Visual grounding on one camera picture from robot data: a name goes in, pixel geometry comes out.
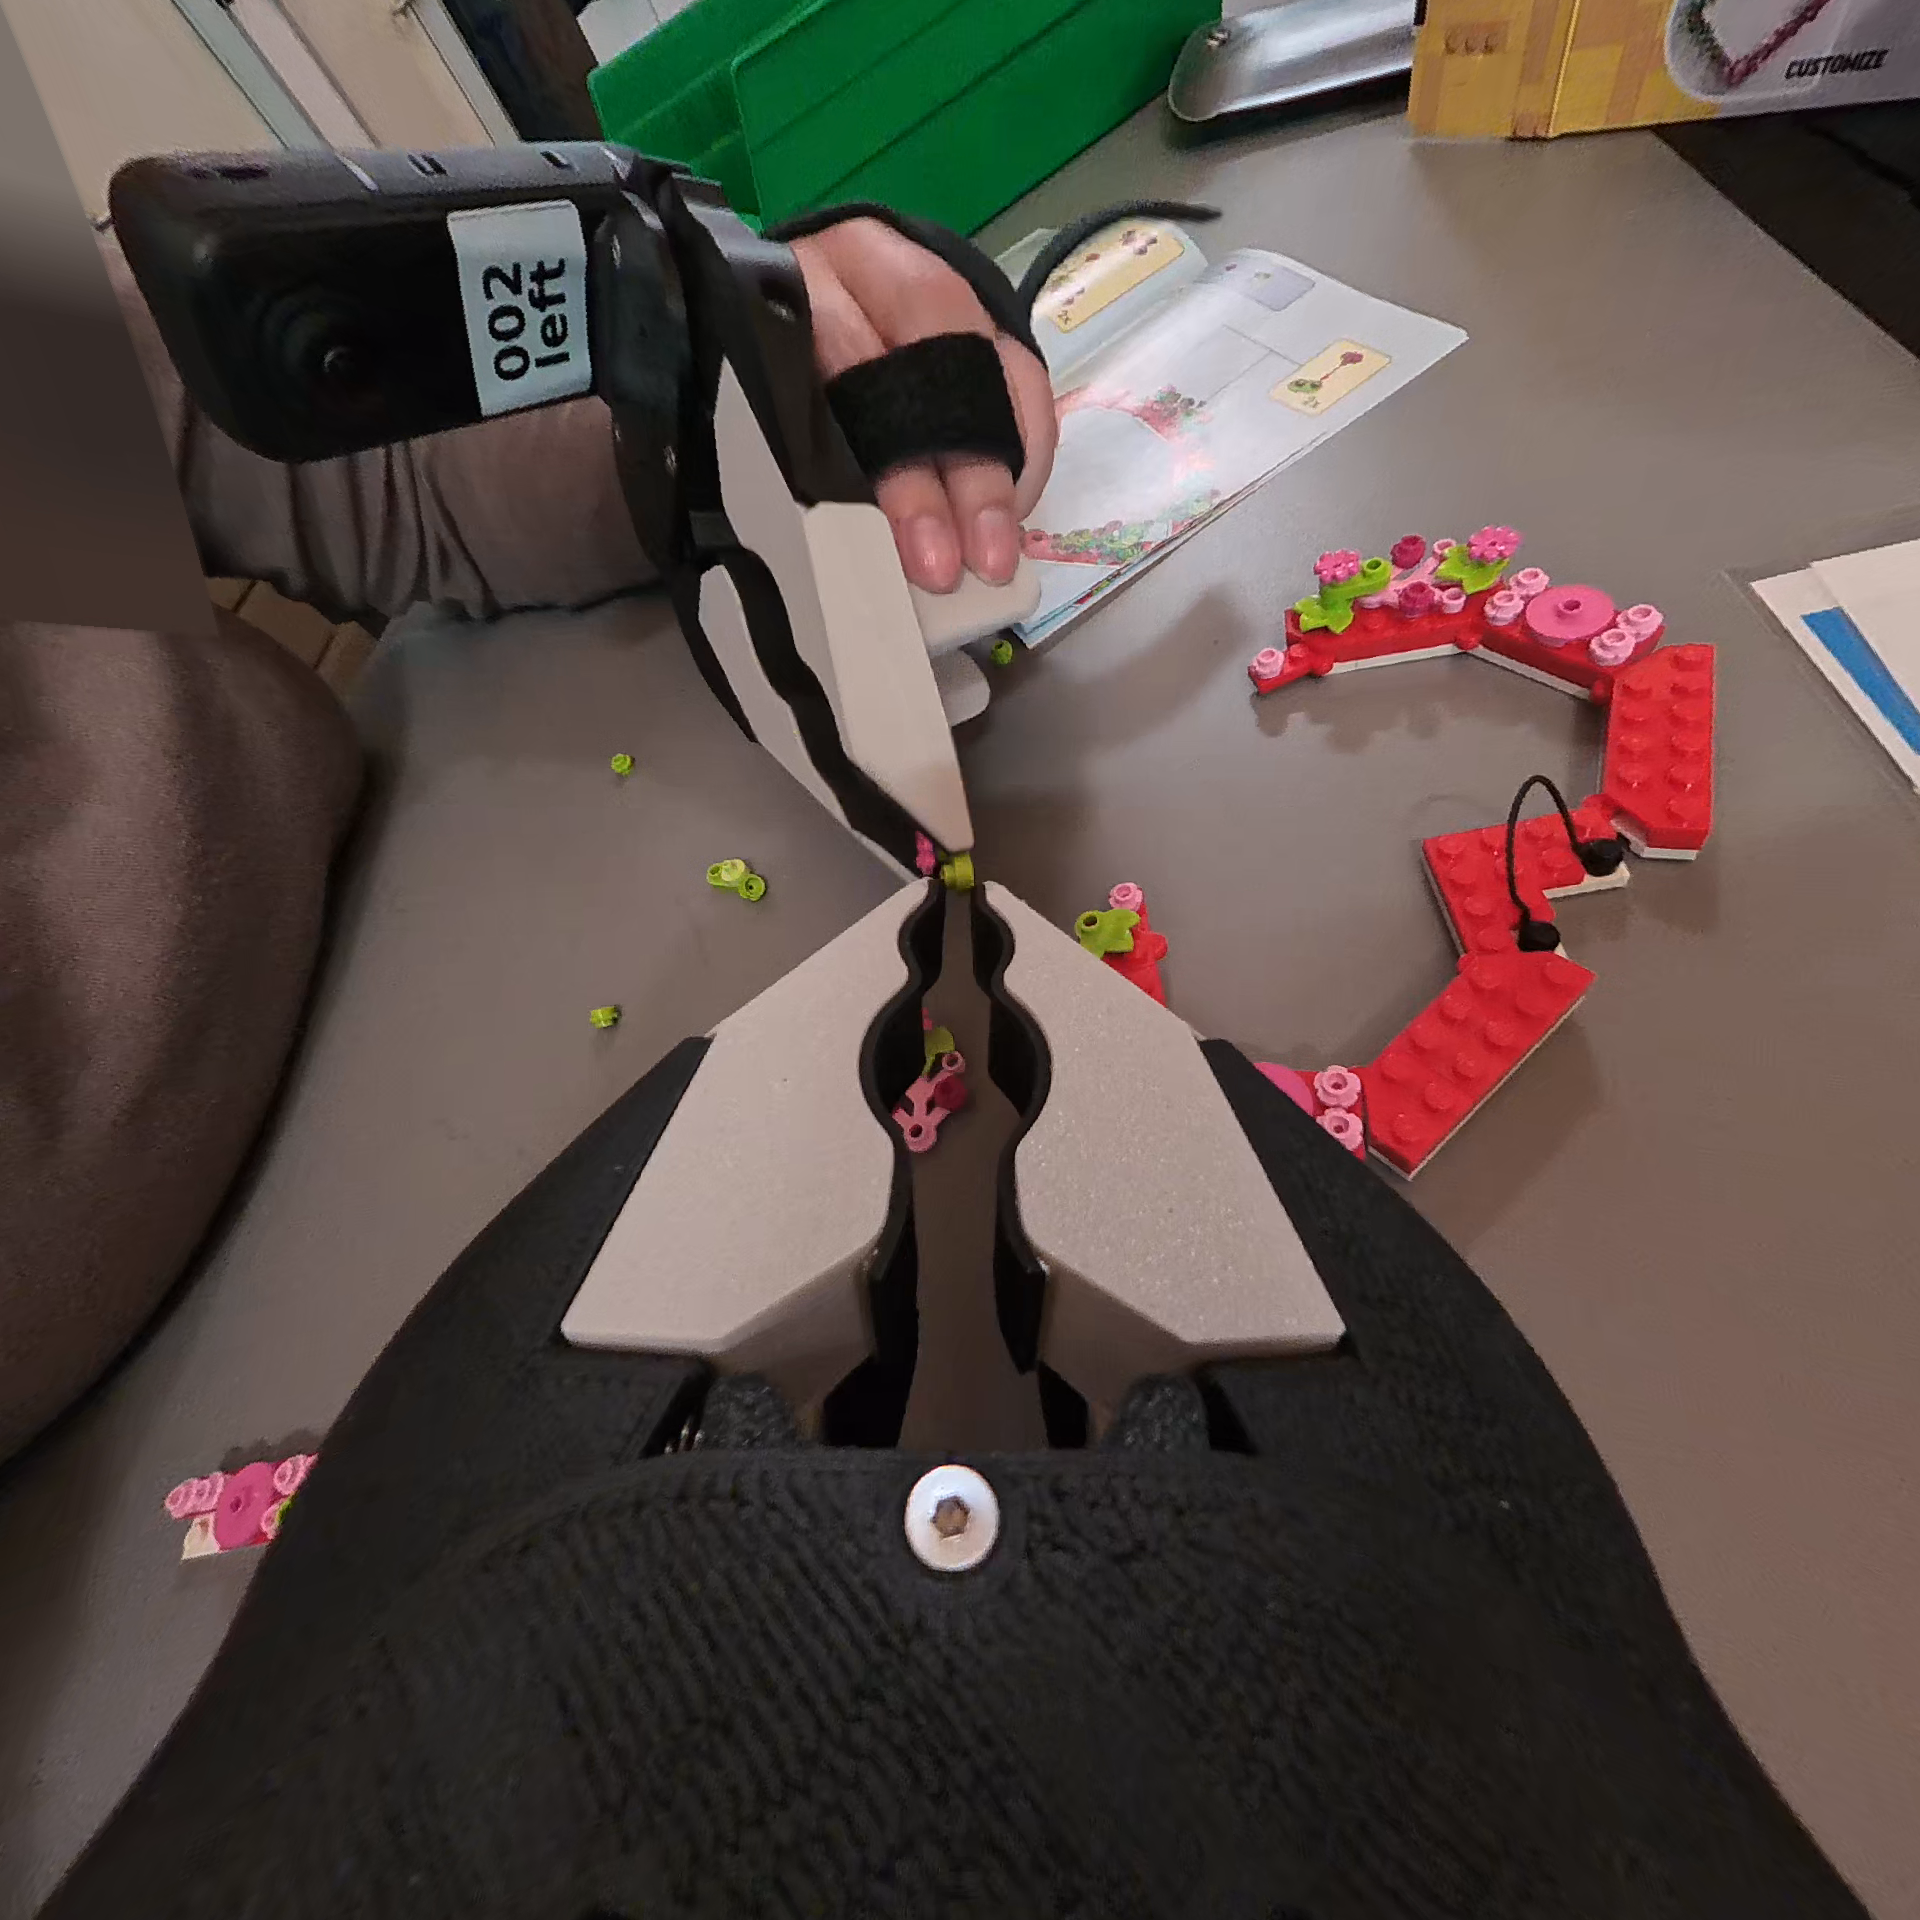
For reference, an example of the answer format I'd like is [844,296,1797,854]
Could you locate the yellow lego set box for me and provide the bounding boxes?
[1407,0,1920,144]

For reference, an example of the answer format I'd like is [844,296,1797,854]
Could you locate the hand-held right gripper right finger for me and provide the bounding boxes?
[971,881,1351,1448]

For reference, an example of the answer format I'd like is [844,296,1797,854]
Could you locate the dark brown cloth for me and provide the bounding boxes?
[0,619,366,1464]

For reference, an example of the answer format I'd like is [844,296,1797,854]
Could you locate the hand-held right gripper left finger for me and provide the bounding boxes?
[556,879,941,1448]

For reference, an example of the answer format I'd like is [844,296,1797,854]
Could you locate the person's left hand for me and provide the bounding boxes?
[790,222,1063,595]

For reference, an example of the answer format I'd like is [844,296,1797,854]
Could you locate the black lego string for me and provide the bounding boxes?
[1503,775,1629,955]

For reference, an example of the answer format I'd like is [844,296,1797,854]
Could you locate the lego instruction booklet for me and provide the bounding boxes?
[990,224,1472,649]

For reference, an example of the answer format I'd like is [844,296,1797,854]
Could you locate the green plastic bin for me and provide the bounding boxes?
[589,0,751,189]
[730,0,1224,233]

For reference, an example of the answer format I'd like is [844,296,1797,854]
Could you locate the pink lego flower sprig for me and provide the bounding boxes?
[893,1023,971,1154]

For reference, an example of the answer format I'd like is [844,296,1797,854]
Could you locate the white paper blue stripe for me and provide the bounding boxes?
[1750,567,1920,798]

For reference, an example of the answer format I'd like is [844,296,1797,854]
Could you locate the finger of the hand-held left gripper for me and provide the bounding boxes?
[712,360,976,859]
[693,559,928,887]

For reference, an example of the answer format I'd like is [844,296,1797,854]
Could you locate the red lego strip lime leaves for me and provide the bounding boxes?
[163,1448,320,1565]

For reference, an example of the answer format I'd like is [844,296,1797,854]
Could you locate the red lego heart frame chain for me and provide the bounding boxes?
[1071,525,1718,1181]

